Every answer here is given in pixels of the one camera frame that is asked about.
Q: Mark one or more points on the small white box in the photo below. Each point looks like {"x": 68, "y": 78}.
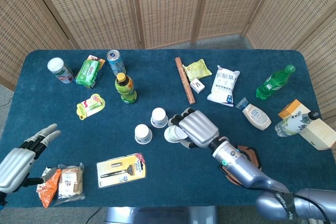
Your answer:
{"x": 197, "y": 85}

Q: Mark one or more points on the white-lidded printed canister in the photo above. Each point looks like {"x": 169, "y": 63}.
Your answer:
{"x": 60, "y": 71}

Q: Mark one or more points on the light blue drink can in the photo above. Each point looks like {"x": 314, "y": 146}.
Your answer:
{"x": 116, "y": 62}

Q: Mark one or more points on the green tea bottle yellow cap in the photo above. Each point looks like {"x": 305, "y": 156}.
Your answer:
{"x": 126, "y": 89}

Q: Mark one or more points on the lip balm blister pack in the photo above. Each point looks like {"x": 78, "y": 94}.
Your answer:
{"x": 90, "y": 106}

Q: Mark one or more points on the green plastic soda bottle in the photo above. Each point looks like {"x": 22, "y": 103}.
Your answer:
{"x": 273, "y": 82}

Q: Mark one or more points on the brown snack in clear bag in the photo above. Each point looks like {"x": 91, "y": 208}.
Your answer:
{"x": 69, "y": 182}

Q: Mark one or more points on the white paper cup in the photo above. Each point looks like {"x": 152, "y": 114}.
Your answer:
{"x": 173, "y": 134}
{"x": 159, "y": 116}
{"x": 143, "y": 134}

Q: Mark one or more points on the yellow-green snack pouch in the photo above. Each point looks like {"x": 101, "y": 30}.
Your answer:
{"x": 198, "y": 69}

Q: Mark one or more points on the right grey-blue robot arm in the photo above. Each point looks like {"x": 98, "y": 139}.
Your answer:
{"x": 236, "y": 163}

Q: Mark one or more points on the white bag with blue print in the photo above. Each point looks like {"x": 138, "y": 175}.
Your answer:
{"x": 223, "y": 85}

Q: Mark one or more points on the brown wooden rod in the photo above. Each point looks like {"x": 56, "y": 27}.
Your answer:
{"x": 185, "y": 81}

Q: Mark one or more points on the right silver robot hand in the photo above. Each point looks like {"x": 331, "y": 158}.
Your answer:
{"x": 199, "y": 128}

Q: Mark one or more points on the cream squeeze sauce bottle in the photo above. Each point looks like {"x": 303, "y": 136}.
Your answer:
{"x": 256, "y": 116}

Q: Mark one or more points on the yellow razor blister pack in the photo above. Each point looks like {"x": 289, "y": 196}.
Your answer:
{"x": 121, "y": 170}

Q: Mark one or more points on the orange snack bag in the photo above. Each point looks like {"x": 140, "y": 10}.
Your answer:
{"x": 48, "y": 190}

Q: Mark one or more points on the clear bottle with black cap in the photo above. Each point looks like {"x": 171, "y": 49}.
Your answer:
{"x": 291, "y": 125}

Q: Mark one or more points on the woven bamboo folding screen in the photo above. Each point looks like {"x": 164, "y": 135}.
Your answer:
{"x": 168, "y": 6}

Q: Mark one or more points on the green wet wipes pack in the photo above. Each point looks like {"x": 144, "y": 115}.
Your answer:
{"x": 89, "y": 73}

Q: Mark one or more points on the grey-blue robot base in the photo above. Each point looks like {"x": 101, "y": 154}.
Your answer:
{"x": 157, "y": 216}

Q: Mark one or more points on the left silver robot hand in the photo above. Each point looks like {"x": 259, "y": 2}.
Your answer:
{"x": 13, "y": 169}

